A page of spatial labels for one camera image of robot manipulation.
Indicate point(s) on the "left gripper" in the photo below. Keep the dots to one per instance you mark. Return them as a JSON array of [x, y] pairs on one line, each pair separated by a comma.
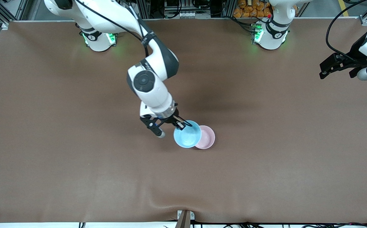
[[351, 59]]

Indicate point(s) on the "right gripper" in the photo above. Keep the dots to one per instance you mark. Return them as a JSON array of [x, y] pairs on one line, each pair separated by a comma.
[[171, 118]]

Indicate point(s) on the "light blue bowl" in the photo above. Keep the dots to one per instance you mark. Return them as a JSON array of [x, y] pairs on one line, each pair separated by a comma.
[[187, 136]]

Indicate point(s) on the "pink bowl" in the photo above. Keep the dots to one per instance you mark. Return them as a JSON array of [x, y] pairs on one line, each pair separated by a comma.
[[207, 137]]

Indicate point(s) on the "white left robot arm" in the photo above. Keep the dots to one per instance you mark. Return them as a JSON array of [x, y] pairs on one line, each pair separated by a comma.
[[270, 41]]

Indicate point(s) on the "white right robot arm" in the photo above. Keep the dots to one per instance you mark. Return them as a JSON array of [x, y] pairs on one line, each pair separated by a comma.
[[156, 91]]

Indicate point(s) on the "brown table mat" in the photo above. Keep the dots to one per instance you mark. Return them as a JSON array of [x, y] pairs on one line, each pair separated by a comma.
[[183, 177]]

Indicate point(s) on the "pile of orange items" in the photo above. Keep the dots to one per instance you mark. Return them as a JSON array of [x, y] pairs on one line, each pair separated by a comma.
[[250, 9]]

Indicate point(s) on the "small white connector strip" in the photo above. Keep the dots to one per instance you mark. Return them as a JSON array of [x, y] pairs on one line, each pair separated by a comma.
[[189, 14]]

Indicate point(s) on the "grey camera mount clamp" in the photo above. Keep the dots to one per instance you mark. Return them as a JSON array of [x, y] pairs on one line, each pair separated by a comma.
[[185, 218]]

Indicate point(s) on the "aluminium frame post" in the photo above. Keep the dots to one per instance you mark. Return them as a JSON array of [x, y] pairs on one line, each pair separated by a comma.
[[145, 6], [228, 8]]

